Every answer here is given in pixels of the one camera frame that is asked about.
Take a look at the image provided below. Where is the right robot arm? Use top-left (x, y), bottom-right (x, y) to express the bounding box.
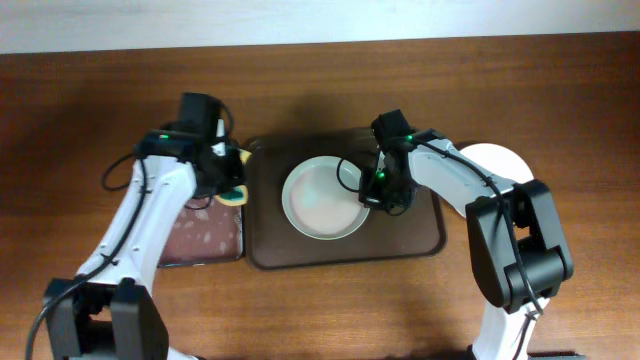
top-left (357, 110), bottom-right (574, 359)

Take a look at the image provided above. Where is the small black tray with water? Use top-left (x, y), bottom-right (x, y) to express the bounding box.
top-left (157, 144), bottom-right (246, 268)

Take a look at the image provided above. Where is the white plate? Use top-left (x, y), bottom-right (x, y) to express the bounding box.
top-left (447, 142), bottom-right (536, 219)
top-left (281, 156), bottom-right (369, 241)

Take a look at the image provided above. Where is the green yellow sponge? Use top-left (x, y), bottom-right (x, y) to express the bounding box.
top-left (214, 149), bottom-right (251, 207)

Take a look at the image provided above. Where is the large brown serving tray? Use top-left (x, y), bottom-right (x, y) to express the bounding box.
top-left (243, 128), bottom-right (447, 270)

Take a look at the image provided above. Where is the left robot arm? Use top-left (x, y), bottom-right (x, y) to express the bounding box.
top-left (25, 93), bottom-right (249, 360)

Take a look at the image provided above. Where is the white plate bottom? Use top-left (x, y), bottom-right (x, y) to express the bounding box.
top-left (447, 142), bottom-right (536, 219)

